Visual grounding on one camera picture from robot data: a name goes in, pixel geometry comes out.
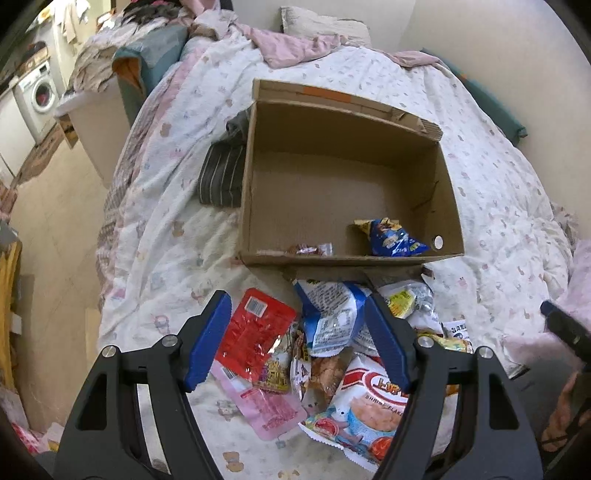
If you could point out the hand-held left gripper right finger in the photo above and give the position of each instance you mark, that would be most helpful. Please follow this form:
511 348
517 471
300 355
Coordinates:
388 341

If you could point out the shrimp picture snack bag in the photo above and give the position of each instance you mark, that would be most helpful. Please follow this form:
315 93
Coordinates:
364 410

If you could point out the small brown carton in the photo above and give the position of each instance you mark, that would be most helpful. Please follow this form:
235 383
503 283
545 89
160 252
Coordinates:
68 131

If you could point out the dark grey folded cloth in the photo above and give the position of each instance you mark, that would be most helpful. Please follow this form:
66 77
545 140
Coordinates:
238 129

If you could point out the white packet blue label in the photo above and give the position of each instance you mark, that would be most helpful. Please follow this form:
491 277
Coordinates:
457 330

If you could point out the beige floral cloth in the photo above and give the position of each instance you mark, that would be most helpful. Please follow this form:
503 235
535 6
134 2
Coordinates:
97 60

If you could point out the pink fleece cloth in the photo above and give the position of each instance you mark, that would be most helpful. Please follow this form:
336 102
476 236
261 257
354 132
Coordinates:
526 350

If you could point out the yellow cloth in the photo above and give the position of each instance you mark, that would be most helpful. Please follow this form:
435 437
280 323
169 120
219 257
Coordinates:
9 314

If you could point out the dark blue snack bag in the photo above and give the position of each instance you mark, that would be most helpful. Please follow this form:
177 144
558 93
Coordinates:
392 240

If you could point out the yellow white snack packet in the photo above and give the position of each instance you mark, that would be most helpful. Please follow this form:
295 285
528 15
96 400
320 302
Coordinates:
406 300

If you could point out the yellow purple snack packet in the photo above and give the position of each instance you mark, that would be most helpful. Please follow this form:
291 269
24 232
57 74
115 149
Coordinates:
277 369

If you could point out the brown floor mat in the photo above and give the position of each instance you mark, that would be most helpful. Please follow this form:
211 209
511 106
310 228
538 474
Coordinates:
41 152

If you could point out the white cabinet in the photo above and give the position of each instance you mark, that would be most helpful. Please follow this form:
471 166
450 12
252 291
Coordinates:
14 134

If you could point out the red snack packet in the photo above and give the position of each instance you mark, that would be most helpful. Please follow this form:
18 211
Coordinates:
249 337

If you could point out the brown cardboard box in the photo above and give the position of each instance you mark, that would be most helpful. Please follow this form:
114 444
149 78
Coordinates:
323 184

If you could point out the brown orange snack packet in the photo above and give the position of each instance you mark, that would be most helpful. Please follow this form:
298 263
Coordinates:
325 374

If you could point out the blue white snack packet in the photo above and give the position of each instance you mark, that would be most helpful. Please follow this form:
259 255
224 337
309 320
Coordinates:
330 318

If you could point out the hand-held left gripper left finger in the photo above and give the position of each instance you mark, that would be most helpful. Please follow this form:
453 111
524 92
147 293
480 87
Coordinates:
207 341

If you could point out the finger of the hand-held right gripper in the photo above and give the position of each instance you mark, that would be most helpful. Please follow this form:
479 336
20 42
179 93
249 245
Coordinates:
565 327

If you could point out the dark clothes pile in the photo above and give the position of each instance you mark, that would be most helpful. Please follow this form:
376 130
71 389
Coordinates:
152 9

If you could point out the person's right hand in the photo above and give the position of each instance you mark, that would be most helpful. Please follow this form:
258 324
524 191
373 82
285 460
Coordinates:
565 406

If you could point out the beige pillow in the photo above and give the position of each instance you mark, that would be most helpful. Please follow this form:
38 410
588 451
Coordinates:
323 23

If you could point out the white washing machine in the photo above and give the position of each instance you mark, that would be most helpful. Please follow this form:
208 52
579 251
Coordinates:
39 101

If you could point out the pink curtain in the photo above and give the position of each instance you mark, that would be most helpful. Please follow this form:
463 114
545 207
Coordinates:
198 4

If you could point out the pink snack packet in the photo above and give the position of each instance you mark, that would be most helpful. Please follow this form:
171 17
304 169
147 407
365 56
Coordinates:
272 410

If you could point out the pink blanket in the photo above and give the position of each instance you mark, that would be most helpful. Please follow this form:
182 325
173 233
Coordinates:
286 50

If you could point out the teal cushion orange lining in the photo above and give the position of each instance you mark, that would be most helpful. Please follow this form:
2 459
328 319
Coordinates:
157 60

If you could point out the teal mattress pad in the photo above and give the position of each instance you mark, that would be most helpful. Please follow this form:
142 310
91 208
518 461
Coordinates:
489 101

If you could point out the hanging white clothes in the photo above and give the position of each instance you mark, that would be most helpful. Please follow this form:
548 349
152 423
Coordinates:
76 18

